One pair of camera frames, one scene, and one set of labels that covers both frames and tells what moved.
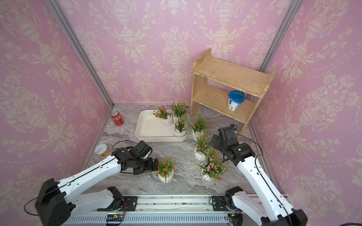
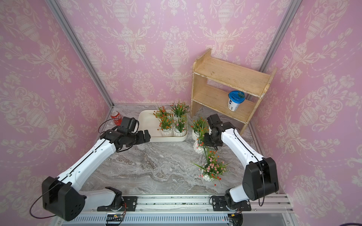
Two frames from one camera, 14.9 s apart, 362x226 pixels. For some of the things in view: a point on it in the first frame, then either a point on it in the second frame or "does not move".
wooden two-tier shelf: [234, 92] does not move
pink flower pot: [179, 109] does not move
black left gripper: [152, 167] to [142, 138]
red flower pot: [165, 117] does not move
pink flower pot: [180, 128] does not move
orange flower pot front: [166, 169] to [166, 126]
